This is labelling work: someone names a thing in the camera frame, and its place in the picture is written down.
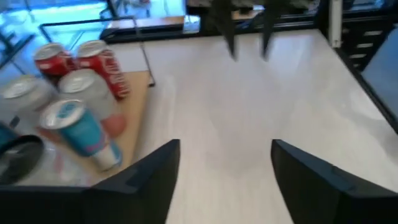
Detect black metal floor frame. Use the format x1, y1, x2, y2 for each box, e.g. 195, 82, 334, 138
0, 29, 37, 69

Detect red Coca-Cola can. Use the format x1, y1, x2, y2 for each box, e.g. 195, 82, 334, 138
33, 42, 77, 85
76, 39, 131, 100

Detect pink white Spindrift can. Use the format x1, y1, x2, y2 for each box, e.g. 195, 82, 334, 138
58, 68, 127, 138

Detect black equipment rack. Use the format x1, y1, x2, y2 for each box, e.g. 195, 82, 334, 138
340, 15, 396, 71

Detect white vertical post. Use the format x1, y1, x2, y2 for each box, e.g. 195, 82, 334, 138
328, 0, 343, 49

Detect silver red soda can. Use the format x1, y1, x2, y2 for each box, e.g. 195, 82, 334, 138
0, 74, 58, 125

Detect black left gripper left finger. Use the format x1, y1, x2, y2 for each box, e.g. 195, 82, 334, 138
83, 139, 182, 224

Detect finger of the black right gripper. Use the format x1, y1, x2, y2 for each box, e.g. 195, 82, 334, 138
213, 0, 237, 60
262, 0, 282, 58

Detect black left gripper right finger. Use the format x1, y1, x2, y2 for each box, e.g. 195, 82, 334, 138
271, 139, 354, 224

